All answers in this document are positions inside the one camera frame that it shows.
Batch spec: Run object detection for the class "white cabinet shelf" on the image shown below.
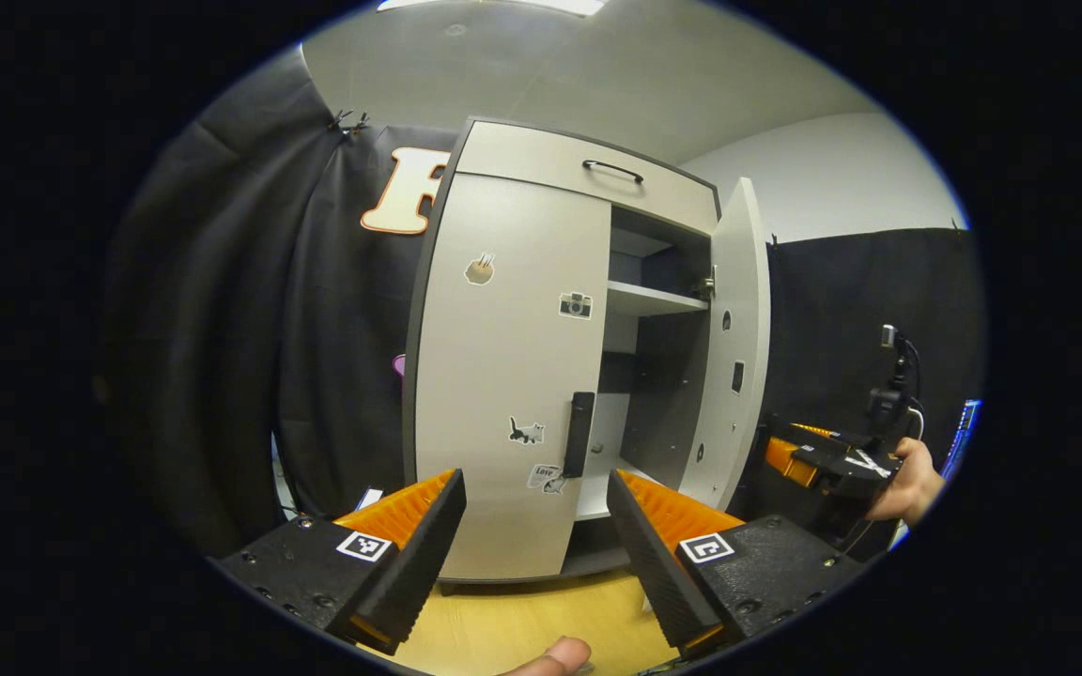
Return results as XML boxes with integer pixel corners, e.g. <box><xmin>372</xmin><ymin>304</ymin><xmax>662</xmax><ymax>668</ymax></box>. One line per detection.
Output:
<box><xmin>607</xmin><ymin>280</ymin><xmax>711</xmax><ymax>317</ymax></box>

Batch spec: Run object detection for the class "black drawer handle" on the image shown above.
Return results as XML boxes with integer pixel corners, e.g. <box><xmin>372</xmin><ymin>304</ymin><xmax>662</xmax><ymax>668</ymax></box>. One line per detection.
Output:
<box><xmin>582</xmin><ymin>160</ymin><xmax>645</xmax><ymax>185</ymax></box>

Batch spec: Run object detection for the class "black door handle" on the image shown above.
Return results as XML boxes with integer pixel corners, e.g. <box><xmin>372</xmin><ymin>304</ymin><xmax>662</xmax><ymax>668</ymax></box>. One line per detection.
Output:
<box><xmin>563</xmin><ymin>392</ymin><xmax>596</xmax><ymax>480</ymax></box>

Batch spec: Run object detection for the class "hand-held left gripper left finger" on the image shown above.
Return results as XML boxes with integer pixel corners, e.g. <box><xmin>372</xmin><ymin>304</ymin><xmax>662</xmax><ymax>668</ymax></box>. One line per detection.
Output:
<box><xmin>212</xmin><ymin>468</ymin><xmax>468</xmax><ymax>656</ymax></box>

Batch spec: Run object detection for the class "grey and white cabinet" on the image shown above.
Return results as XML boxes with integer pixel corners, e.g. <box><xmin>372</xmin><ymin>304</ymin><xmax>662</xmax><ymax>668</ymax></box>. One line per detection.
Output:
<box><xmin>400</xmin><ymin>116</ymin><xmax>722</xmax><ymax>597</ymax></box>

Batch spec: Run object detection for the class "black cable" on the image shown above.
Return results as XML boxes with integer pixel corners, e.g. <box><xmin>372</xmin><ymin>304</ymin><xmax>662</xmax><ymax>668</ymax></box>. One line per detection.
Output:
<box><xmin>893</xmin><ymin>336</ymin><xmax>925</xmax><ymax>442</ymax></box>

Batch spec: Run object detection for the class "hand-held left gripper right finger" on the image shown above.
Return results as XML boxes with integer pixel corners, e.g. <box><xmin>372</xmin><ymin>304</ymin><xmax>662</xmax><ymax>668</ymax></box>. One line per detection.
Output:
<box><xmin>605</xmin><ymin>468</ymin><xmax>866</xmax><ymax>660</ymax></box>

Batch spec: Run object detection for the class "white cabinet door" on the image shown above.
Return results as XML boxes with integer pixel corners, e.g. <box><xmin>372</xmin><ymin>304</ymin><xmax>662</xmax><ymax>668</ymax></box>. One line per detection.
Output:
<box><xmin>677</xmin><ymin>177</ymin><xmax>773</xmax><ymax>513</ymax></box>

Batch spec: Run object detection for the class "black backdrop cloth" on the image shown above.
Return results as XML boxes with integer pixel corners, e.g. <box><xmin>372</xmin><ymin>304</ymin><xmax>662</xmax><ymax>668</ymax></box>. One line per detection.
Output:
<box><xmin>729</xmin><ymin>227</ymin><xmax>988</xmax><ymax>564</ymax></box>
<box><xmin>95</xmin><ymin>47</ymin><xmax>462</xmax><ymax>555</ymax></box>

